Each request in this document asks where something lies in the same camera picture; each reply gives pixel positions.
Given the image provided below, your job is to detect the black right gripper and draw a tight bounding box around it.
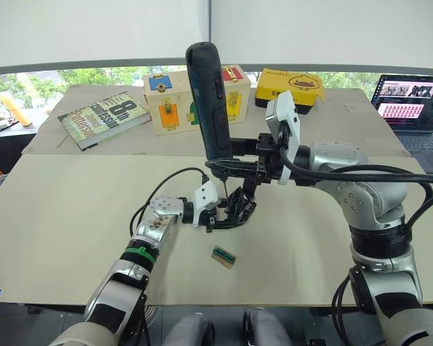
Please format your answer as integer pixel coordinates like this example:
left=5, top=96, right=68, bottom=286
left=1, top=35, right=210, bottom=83
left=204, top=132, right=287, bottom=185

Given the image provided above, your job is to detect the wooden latch puzzle box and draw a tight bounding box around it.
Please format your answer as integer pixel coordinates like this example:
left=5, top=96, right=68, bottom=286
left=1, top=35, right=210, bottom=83
left=142, top=64, right=252, bottom=138

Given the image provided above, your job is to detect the open grey laptop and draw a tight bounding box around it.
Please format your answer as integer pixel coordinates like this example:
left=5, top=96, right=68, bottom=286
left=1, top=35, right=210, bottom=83
left=370, top=74, right=433, bottom=174

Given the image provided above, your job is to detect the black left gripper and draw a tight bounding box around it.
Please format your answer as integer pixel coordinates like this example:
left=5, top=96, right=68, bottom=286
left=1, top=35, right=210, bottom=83
left=201, top=198, right=247, bottom=234

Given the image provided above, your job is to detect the grey rounded shape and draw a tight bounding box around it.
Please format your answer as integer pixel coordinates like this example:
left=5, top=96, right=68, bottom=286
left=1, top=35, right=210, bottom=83
left=242, top=307, right=294, bottom=346
left=167, top=312, right=216, bottom=346

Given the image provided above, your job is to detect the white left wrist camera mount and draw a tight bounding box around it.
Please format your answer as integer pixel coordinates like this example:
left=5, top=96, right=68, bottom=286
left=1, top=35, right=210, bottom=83
left=192, top=180, right=219, bottom=226

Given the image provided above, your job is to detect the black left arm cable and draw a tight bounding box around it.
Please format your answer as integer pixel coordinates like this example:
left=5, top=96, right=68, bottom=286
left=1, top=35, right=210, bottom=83
left=128, top=168, right=209, bottom=237

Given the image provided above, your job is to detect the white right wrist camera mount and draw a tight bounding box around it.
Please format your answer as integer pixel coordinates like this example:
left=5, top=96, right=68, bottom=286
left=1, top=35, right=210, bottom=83
left=266, top=90, right=302, bottom=187

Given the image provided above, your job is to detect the yellow duck print box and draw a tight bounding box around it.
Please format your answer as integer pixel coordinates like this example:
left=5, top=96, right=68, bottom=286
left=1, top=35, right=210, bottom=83
left=254, top=68, right=327, bottom=116

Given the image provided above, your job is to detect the small green tan block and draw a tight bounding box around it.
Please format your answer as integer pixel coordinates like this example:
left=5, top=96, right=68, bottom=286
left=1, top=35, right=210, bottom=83
left=211, top=245, right=238, bottom=269

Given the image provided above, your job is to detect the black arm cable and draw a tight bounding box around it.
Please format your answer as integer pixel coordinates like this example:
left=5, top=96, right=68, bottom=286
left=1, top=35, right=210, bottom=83
left=279, top=142, right=433, bottom=235
left=128, top=168, right=209, bottom=237

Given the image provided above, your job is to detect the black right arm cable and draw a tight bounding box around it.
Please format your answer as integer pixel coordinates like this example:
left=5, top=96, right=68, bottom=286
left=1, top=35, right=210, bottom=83
left=279, top=142, right=433, bottom=235

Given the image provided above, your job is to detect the yellow foam cylinder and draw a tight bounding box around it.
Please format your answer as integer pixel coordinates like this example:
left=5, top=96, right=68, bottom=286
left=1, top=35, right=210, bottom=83
left=0, top=90, right=34, bottom=128

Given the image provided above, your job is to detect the dark blue electric screwdriver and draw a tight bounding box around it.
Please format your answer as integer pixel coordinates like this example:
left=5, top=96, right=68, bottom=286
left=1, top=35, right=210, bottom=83
left=185, top=41, right=234, bottom=198

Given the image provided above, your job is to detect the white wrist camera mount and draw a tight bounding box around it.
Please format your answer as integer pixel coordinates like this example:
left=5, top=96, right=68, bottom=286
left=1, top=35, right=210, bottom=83
left=266, top=90, right=302, bottom=187
left=192, top=180, right=219, bottom=226

